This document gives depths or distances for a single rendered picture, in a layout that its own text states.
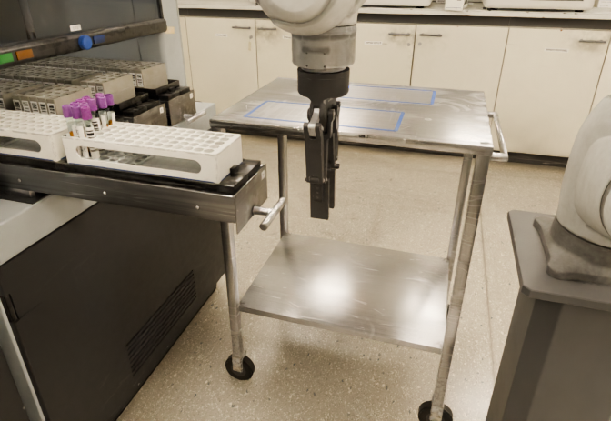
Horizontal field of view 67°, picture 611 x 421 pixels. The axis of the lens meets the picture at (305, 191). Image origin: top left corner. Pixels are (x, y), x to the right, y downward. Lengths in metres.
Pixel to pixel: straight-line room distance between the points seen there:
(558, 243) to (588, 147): 0.17
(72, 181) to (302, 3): 0.59
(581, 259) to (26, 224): 0.93
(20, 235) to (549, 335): 0.92
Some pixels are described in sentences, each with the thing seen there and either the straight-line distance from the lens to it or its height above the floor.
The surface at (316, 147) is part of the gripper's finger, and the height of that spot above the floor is 0.90.
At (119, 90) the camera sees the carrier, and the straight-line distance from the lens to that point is 1.25.
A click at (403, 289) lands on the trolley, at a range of 1.40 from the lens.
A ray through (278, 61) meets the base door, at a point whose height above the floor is 0.56.
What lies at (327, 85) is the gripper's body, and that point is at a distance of 0.65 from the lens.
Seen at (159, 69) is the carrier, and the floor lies 0.87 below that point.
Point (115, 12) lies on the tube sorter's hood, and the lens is 1.25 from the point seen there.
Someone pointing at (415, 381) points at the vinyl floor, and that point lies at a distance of 1.54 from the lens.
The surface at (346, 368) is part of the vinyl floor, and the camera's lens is 1.54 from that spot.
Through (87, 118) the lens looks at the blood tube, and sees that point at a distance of 0.85.
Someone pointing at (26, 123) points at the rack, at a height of 0.86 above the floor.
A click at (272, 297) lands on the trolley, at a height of 0.28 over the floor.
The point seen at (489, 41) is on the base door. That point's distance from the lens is 2.97.
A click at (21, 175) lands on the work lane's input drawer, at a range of 0.98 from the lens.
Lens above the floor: 1.13
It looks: 26 degrees down
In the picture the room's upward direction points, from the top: straight up
